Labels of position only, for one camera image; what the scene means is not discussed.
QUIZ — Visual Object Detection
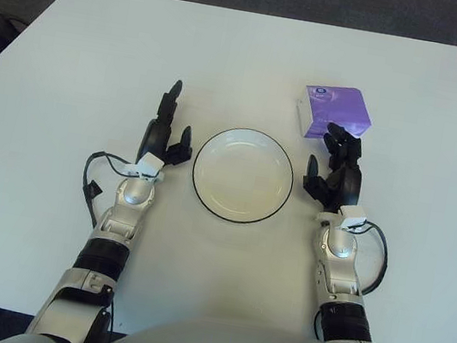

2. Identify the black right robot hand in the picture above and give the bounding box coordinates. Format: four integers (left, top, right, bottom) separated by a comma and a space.
298, 119, 371, 218

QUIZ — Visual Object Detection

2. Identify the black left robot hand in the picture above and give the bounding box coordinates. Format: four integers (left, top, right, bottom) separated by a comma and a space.
133, 74, 205, 175

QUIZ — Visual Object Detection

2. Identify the purple tissue paper pack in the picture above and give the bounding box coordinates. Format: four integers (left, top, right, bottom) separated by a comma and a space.
289, 79, 378, 149

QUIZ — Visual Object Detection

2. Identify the white plate with black rim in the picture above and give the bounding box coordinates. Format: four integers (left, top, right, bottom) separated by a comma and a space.
185, 120, 302, 233

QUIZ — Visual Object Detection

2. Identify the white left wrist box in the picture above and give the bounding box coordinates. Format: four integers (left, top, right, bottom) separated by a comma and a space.
123, 150, 170, 183

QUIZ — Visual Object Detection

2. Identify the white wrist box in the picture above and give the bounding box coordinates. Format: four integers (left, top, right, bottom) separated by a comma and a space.
317, 199, 369, 236
123, 150, 170, 183

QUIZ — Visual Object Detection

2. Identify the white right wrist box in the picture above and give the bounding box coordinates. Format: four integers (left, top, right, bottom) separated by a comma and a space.
317, 199, 369, 236

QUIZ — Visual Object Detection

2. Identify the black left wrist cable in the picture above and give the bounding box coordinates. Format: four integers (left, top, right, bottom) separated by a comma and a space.
75, 148, 144, 236

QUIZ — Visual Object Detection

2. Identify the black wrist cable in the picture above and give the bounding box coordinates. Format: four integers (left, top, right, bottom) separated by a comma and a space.
339, 218, 395, 299
75, 148, 144, 236

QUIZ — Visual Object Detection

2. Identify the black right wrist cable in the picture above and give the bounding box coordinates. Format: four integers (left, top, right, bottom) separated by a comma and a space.
339, 218, 395, 299

